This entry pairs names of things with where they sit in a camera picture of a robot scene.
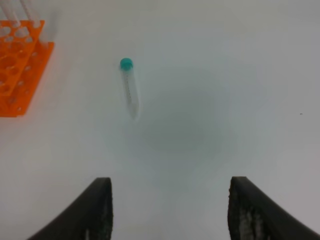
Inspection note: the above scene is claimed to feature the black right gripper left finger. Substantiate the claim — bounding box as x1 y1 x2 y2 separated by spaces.
30 177 113 240

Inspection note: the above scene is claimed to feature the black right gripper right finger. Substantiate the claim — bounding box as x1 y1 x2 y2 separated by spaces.
227 176 320 240

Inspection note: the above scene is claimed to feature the test tube with teal cap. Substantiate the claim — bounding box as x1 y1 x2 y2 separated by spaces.
119 58 140 119

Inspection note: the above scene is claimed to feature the orange test tube rack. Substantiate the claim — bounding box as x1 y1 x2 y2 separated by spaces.
0 20 55 118

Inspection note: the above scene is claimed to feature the racked test tube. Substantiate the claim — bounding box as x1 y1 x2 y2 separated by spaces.
20 0 50 46
0 0 21 28

